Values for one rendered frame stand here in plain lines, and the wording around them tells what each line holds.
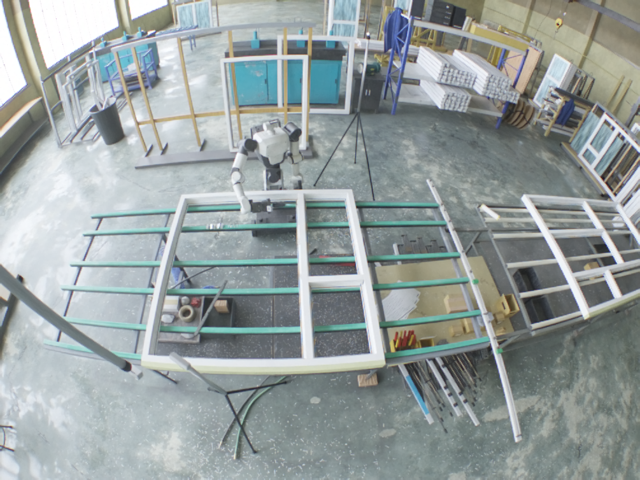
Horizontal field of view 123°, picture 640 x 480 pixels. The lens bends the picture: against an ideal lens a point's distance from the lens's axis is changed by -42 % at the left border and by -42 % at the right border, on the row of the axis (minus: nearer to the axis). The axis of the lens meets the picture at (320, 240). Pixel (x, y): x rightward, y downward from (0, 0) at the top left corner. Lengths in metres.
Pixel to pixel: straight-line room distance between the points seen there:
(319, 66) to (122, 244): 4.32
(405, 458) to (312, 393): 1.00
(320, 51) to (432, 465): 5.87
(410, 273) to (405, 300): 0.26
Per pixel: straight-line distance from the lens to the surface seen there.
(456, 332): 2.33
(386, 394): 2.75
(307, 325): 1.83
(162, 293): 2.19
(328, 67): 5.70
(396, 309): 2.30
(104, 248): 4.12
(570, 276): 3.16
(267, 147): 2.42
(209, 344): 2.24
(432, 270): 2.59
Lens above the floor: 2.63
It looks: 52 degrees down
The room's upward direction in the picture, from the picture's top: 5 degrees clockwise
